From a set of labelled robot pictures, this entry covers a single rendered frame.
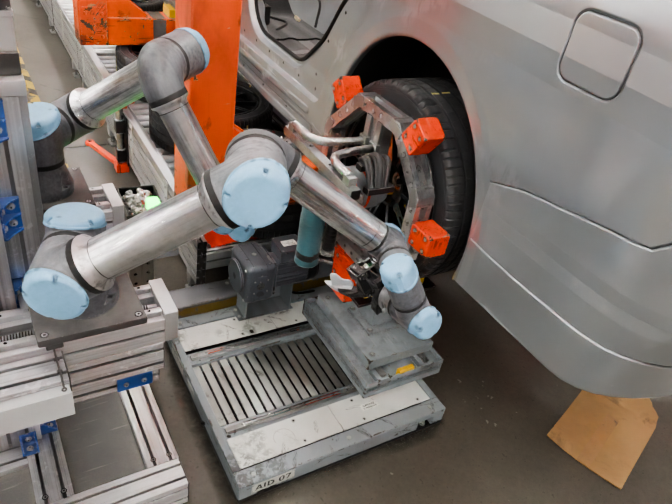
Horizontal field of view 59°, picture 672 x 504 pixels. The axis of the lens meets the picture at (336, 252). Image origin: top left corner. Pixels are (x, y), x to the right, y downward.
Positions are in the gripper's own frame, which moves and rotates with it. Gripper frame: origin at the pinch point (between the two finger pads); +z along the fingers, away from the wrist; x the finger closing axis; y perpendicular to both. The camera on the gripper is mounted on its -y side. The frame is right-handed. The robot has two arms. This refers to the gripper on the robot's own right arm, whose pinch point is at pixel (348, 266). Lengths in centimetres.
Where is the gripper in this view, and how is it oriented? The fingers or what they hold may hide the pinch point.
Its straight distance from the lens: 155.6
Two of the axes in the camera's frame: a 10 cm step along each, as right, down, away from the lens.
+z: -5.0, -3.9, 7.7
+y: -3.5, -7.2, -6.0
